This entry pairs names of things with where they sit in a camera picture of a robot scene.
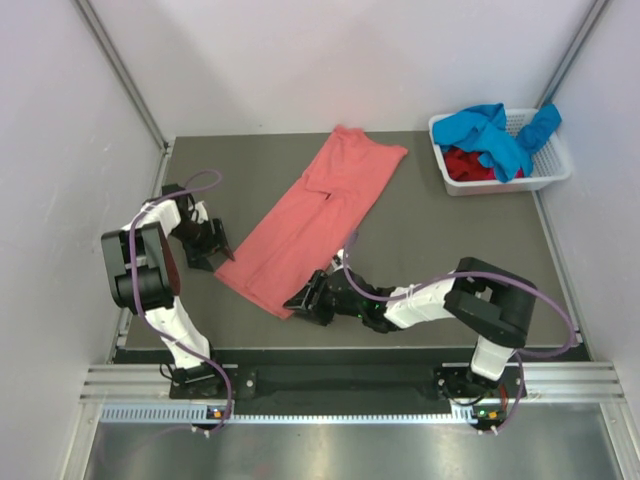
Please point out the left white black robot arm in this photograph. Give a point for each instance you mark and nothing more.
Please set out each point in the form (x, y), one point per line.
(143, 278)

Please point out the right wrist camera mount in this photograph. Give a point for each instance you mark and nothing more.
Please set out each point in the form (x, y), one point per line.
(337, 262)

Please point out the slotted cable duct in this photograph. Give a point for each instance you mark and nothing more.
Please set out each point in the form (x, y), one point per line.
(203, 414)

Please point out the right aluminium corner post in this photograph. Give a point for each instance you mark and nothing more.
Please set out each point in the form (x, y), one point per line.
(587, 26)

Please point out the blue t shirt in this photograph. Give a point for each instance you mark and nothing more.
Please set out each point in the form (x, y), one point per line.
(483, 128)

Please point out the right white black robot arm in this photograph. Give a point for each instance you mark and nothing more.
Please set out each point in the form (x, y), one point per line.
(492, 302)

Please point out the aluminium corner post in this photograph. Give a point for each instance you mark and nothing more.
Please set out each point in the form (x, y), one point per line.
(98, 31)
(587, 26)

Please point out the red t shirt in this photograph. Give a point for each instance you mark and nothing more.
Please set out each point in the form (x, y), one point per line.
(465, 166)

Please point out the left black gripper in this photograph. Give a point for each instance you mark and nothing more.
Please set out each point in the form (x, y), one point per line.
(197, 257)

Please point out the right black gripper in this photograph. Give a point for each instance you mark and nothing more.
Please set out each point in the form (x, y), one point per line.
(304, 301)

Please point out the pink t shirt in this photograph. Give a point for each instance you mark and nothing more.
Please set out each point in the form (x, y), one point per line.
(312, 220)

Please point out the aluminium frame rail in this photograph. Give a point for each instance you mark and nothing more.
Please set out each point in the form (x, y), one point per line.
(552, 382)

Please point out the left aluminium corner post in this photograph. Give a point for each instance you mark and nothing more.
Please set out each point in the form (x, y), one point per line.
(98, 31)

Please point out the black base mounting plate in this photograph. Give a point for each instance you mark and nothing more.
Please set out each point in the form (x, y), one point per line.
(346, 381)

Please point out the white plastic basket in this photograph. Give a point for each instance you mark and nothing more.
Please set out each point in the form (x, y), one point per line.
(551, 164)

